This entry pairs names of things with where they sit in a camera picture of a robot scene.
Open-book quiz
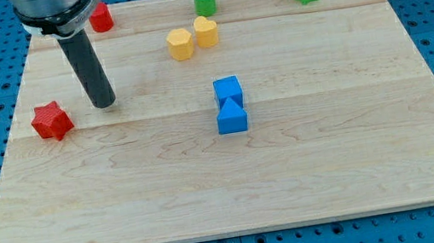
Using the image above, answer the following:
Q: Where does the red star block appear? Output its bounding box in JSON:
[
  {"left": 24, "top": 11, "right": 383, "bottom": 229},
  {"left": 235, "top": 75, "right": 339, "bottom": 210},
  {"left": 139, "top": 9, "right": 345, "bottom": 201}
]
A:
[{"left": 31, "top": 101, "right": 74, "bottom": 141}]

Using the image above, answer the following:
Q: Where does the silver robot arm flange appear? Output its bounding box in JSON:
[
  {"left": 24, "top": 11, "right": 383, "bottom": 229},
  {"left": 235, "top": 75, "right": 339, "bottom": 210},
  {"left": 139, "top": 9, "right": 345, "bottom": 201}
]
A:
[{"left": 9, "top": 0, "right": 102, "bottom": 40}]

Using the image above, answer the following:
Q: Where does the blue cube block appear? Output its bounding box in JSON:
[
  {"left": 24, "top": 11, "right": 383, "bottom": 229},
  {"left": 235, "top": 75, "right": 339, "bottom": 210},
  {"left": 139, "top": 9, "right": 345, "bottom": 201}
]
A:
[{"left": 212, "top": 75, "right": 244, "bottom": 108}]

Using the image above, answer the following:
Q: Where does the light wooden board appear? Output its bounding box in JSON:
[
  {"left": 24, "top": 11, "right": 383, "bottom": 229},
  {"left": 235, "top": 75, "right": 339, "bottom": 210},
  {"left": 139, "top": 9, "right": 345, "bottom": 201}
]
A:
[{"left": 0, "top": 0, "right": 434, "bottom": 243}]

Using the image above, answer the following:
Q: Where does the yellow hexagon block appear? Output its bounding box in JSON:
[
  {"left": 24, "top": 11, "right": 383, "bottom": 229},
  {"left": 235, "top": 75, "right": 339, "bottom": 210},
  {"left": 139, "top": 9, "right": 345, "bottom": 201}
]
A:
[{"left": 166, "top": 28, "right": 194, "bottom": 61}]

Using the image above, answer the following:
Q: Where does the yellow heart block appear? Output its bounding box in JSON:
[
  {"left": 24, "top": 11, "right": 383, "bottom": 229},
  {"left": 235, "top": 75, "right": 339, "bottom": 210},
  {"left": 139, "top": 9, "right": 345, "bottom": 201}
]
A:
[{"left": 193, "top": 16, "right": 219, "bottom": 48}]

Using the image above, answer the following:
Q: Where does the red cylinder block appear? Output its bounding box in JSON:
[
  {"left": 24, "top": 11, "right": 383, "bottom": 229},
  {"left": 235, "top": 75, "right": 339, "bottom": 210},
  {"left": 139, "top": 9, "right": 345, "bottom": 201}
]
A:
[{"left": 89, "top": 2, "right": 114, "bottom": 33}]

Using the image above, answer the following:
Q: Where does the green cylinder block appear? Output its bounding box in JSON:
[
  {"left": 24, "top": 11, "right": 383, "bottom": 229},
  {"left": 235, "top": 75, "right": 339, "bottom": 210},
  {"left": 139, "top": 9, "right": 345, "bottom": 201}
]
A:
[{"left": 194, "top": 0, "right": 217, "bottom": 17}]

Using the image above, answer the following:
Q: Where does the blue triangle block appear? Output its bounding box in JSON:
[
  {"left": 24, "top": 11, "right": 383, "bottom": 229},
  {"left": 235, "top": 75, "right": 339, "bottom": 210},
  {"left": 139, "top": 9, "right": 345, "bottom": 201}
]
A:
[{"left": 217, "top": 98, "right": 249, "bottom": 135}]

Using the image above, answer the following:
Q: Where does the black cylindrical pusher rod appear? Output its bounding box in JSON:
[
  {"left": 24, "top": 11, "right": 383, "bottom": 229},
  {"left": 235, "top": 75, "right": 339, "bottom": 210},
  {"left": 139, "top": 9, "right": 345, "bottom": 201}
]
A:
[{"left": 58, "top": 30, "right": 116, "bottom": 109}]

